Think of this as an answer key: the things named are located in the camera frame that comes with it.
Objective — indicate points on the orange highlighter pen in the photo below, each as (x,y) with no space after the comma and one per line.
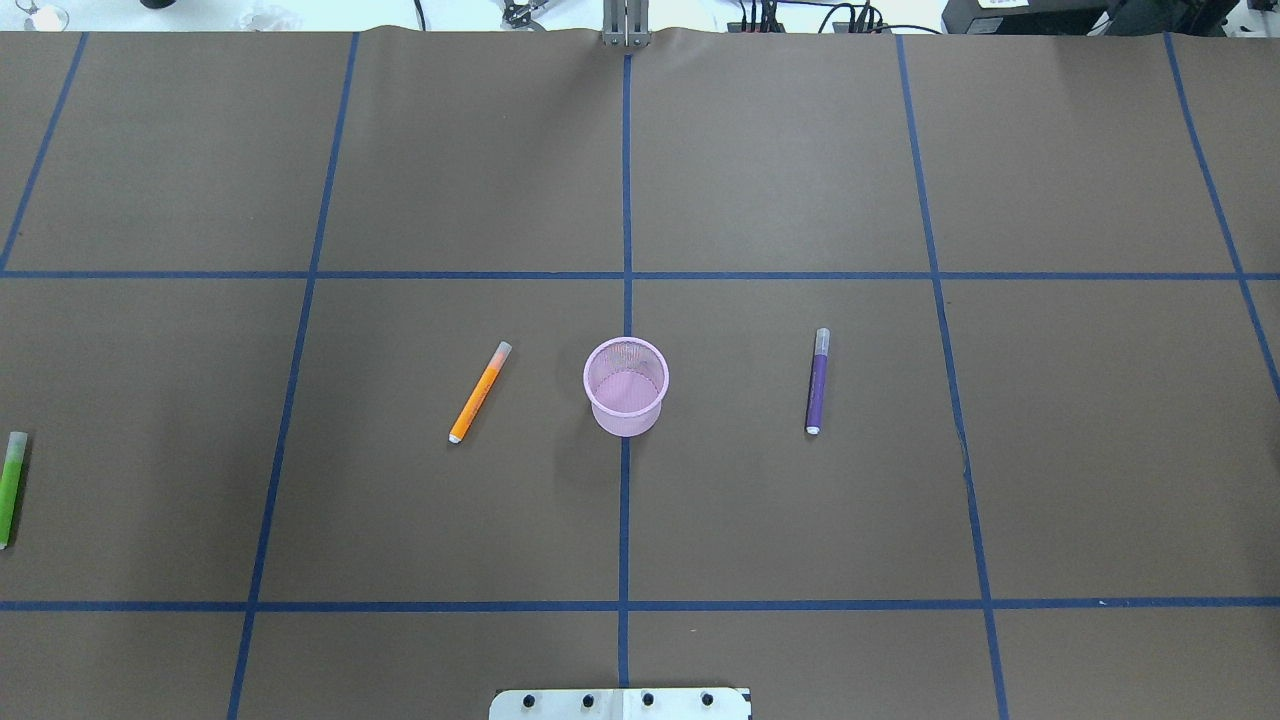
(476,400)

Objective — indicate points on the purple highlighter pen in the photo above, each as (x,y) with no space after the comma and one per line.
(817,382)

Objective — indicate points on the green highlighter pen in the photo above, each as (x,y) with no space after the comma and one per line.
(14,463)

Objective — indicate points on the pink mesh pen holder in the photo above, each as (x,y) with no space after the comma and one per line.
(626,380)

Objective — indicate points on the aluminium frame post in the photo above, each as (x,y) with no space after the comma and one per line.
(625,23)

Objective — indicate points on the white pedestal base plate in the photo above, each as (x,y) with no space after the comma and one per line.
(623,703)

